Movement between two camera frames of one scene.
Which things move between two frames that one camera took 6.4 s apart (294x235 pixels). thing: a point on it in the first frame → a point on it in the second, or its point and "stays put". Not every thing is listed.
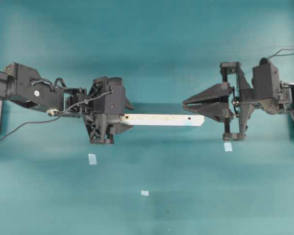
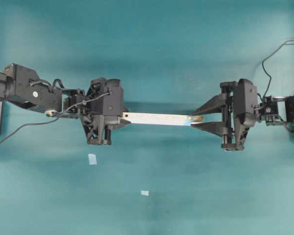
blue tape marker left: x=92 y=159 stays put
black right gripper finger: x=221 y=111 → x=218 y=128
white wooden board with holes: x=167 y=120 stays put
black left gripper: x=100 y=126 stays put
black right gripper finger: x=218 y=92 → x=216 y=104
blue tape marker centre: x=144 y=193 stays put
